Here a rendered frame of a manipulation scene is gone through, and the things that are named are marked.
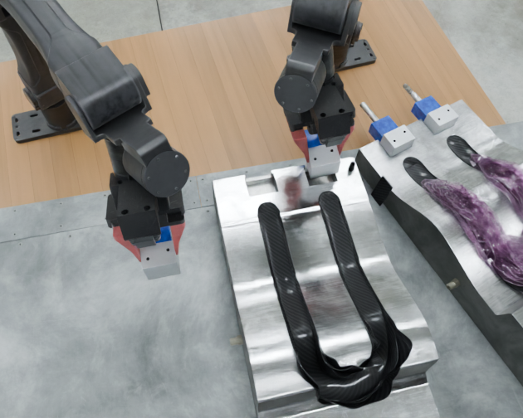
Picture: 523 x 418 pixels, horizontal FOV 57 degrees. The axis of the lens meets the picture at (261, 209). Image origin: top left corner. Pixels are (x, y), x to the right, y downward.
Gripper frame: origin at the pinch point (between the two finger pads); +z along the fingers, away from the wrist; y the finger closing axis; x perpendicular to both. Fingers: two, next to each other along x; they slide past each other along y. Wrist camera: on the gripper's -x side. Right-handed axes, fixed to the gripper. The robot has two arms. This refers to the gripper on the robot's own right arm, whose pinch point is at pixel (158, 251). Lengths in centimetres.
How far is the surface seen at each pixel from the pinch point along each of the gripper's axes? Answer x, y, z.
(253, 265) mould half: 1.0, 14.0, 7.4
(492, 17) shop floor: 161, 166, 22
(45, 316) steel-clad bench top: 6.3, -21.5, 14.0
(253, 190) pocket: 15.0, 17.2, 2.2
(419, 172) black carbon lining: 14, 49, 4
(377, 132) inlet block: 21.6, 43.4, -1.6
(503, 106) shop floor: 114, 146, 47
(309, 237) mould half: 3.5, 24.1, 5.9
